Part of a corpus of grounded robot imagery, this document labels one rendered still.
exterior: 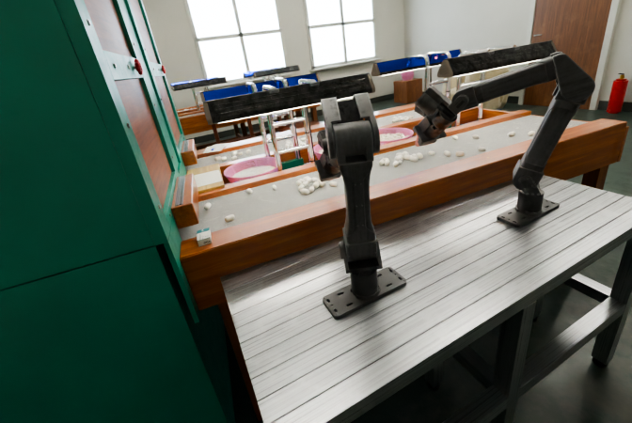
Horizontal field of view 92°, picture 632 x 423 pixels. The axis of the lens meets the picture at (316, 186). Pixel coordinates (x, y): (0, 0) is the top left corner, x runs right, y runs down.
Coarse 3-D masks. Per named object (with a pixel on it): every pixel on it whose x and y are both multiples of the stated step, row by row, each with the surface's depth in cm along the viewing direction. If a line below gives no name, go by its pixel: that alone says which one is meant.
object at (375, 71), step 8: (432, 56) 185; (440, 56) 186; (456, 56) 189; (376, 64) 175; (384, 64) 176; (392, 64) 177; (400, 64) 178; (408, 64) 180; (416, 64) 181; (424, 64) 182; (432, 64) 184; (440, 64) 186; (376, 72) 175; (384, 72) 175; (392, 72) 177
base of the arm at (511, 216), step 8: (520, 192) 91; (544, 192) 89; (520, 200) 92; (528, 200) 90; (536, 200) 89; (544, 200) 97; (520, 208) 92; (528, 208) 90; (536, 208) 90; (544, 208) 93; (552, 208) 92; (504, 216) 92; (512, 216) 91; (520, 216) 91; (528, 216) 90; (536, 216) 90; (512, 224) 89; (520, 224) 87
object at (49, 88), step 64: (0, 0) 50; (64, 0) 53; (128, 0) 115; (0, 64) 53; (64, 64) 56; (128, 64) 83; (0, 128) 56; (64, 128) 59; (128, 128) 65; (0, 192) 59; (64, 192) 62; (128, 192) 67; (0, 256) 62; (64, 256) 66
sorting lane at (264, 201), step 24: (528, 120) 158; (432, 144) 145; (456, 144) 140; (480, 144) 135; (504, 144) 131; (384, 168) 124; (408, 168) 121; (240, 192) 122; (264, 192) 119; (288, 192) 116; (312, 192) 113; (336, 192) 110; (216, 216) 105; (240, 216) 103; (264, 216) 100
